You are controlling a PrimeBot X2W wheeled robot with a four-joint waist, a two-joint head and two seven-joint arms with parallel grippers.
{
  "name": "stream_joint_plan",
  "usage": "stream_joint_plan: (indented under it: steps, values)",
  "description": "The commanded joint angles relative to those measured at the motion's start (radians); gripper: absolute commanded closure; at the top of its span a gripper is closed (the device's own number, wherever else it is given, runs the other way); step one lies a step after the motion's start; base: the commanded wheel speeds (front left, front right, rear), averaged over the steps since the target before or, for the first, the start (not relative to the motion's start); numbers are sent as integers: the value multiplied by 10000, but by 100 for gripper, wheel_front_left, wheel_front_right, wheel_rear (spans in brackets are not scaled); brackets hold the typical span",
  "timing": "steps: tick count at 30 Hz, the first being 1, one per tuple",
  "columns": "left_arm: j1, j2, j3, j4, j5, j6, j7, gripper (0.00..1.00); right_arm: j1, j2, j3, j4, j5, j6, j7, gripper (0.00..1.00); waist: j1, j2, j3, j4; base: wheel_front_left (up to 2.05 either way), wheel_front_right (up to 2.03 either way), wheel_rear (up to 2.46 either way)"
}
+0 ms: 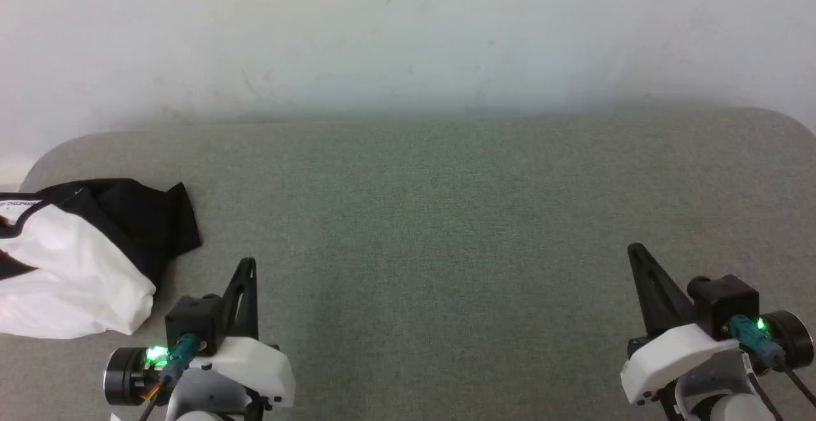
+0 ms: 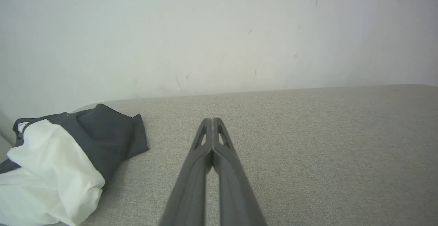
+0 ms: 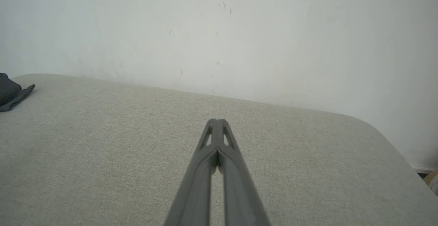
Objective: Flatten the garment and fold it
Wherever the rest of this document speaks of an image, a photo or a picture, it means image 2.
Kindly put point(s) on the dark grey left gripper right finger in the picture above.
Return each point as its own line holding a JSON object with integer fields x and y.
{"x": 236, "y": 191}

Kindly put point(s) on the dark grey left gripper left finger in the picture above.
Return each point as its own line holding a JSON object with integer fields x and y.
{"x": 190, "y": 188}

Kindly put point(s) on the white shirt with dark grey sleeves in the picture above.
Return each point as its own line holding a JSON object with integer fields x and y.
{"x": 102, "y": 137}

